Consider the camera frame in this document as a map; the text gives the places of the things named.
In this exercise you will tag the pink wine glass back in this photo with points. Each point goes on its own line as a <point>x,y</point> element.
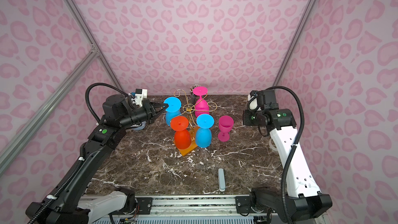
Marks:
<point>201,106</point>

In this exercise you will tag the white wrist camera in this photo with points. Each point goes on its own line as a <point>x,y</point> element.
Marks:
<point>256,101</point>
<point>138,96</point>

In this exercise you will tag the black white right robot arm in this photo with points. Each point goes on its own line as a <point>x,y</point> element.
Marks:
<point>282,128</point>

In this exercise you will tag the orange wooden rack base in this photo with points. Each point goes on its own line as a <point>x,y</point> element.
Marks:
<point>186,149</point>

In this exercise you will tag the gold wire glass rack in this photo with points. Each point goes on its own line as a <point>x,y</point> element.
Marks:
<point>187,106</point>

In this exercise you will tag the clear cup of pencils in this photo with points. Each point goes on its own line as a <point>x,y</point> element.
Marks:
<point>193,87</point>

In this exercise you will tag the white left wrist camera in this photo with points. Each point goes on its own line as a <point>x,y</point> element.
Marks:
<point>138,96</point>

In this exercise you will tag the aluminium front rail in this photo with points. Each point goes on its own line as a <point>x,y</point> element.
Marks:
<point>192,205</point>

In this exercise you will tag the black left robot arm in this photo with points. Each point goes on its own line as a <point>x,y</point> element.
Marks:
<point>61,205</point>

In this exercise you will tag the blue wine glass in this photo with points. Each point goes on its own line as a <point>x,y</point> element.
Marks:
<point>173,110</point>
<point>203,135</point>

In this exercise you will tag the blue wine glass front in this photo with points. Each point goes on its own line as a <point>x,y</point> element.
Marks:
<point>203,135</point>

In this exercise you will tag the white blue case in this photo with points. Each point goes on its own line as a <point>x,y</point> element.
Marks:
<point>221,180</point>

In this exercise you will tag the pink wine glass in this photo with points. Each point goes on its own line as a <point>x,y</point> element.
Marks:
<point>225,124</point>
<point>201,106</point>

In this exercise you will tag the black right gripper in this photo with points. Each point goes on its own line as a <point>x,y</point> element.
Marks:
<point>246,118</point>

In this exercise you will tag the red wine glass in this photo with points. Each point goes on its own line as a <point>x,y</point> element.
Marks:
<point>179,123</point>

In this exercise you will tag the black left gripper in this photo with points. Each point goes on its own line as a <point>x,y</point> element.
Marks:
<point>148,107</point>

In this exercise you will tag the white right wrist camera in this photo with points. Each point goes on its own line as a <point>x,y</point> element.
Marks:
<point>256,101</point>

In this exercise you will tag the roll of tape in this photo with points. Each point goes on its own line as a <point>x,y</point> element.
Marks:
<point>272,145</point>

